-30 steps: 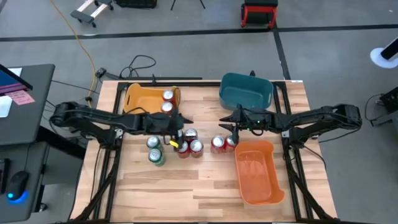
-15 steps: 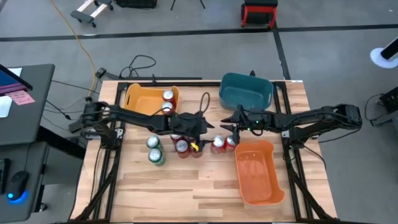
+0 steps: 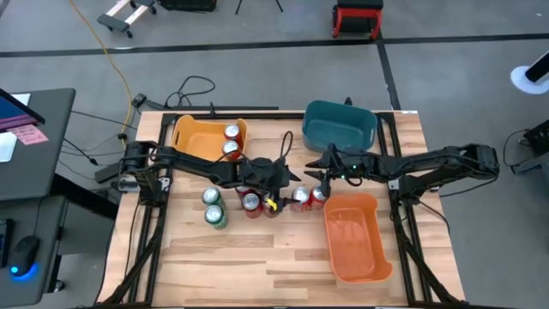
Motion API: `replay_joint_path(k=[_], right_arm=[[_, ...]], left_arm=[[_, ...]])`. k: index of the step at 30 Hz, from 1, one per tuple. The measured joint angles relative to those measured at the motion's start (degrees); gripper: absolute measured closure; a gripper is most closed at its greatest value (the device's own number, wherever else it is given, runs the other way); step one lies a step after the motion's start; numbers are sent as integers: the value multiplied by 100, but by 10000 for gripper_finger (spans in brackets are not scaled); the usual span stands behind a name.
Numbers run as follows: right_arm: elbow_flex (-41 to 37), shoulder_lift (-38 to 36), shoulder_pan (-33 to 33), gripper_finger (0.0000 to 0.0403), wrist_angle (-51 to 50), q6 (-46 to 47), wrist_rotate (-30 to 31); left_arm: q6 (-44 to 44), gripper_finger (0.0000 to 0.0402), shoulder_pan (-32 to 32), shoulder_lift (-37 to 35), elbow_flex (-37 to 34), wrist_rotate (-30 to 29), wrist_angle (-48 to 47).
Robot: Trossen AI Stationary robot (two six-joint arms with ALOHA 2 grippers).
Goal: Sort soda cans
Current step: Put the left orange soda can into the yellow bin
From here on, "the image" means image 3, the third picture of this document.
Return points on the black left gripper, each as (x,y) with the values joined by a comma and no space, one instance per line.
(270,176)

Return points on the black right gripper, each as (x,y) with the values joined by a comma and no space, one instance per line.
(347,165)

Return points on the red Fanta soda can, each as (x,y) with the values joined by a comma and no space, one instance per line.
(232,131)
(231,148)
(317,194)
(300,195)

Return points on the Coca-Cola Star Wars soda can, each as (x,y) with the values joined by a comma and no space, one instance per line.
(251,201)

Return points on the green Sprite soda can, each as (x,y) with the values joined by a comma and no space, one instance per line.
(211,195)
(214,214)

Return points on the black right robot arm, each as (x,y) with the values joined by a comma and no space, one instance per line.
(429,165)

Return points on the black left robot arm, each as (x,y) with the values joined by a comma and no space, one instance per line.
(193,165)

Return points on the teal plastic bin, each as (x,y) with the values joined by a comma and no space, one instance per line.
(339,124)

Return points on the black clamp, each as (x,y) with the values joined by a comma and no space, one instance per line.
(348,102)
(211,110)

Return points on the orange plastic bin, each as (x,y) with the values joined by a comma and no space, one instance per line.
(356,240)

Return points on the black floor bar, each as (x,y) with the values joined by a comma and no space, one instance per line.
(236,107)

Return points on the yellow plastic bin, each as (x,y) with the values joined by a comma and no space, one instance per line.
(193,139)

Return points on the red and black stool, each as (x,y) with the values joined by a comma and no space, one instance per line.
(356,23)

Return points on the black power adapter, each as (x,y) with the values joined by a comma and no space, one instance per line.
(138,100)

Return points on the black tripod legs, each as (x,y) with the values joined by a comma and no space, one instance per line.
(238,6)

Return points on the black power brick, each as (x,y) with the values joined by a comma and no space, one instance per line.
(107,173)

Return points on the black equipment case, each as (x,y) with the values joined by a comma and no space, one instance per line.
(188,4)

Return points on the black equipment stand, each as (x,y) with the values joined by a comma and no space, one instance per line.
(538,141)

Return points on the white round stand base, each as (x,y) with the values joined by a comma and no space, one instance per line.
(521,79)

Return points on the wooden wheeled dolly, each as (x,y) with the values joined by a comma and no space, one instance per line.
(113,22)

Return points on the dark grey desk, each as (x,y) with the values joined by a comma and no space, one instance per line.
(43,223)
(47,163)

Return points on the pink sticky note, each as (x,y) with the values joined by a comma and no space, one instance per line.
(28,135)

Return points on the black computer mouse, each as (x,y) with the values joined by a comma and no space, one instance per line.
(23,253)

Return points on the open laptop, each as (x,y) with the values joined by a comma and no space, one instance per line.
(13,113)

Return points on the white paper sheet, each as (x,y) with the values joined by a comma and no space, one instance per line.
(5,148)

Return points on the black keyboard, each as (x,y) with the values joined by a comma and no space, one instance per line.
(4,242)

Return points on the black aluminium rig frame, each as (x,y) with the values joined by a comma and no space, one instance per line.
(283,115)

